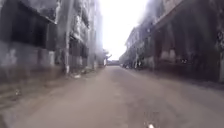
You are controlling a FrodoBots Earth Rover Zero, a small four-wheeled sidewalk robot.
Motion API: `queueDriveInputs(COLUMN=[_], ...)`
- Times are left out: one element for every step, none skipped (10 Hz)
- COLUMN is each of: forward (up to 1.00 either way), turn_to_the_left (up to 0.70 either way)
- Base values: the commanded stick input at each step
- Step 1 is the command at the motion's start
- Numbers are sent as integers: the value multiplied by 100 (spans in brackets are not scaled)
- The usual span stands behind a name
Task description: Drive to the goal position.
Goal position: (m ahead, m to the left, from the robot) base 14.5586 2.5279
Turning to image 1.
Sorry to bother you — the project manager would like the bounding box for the brown dirt road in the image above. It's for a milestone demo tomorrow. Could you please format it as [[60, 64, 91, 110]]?
[[0, 65, 224, 128]]

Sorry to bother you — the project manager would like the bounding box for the grey concrete pole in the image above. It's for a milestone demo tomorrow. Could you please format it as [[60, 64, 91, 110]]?
[[63, 0, 75, 76]]

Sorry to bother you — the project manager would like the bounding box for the dark weathered building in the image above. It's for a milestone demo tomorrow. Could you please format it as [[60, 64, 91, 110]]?
[[118, 0, 224, 84]]

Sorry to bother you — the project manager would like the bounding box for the rubble strewn dirt verge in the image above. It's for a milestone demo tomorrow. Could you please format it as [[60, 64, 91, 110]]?
[[0, 67, 101, 111]]

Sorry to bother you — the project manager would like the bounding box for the grey concrete building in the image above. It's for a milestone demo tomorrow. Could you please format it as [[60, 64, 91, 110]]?
[[0, 0, 105, 84]]

